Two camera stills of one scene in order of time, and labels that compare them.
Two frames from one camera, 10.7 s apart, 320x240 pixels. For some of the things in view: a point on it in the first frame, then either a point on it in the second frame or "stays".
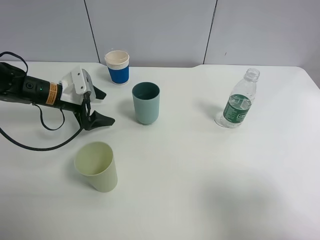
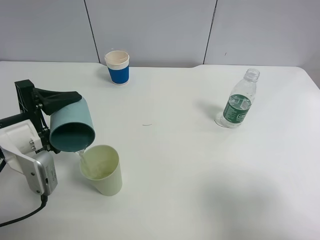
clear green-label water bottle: (238, 107) stays
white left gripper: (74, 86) -> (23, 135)
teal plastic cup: (146, 96) -> (71, 128)
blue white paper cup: (117, 62) stays
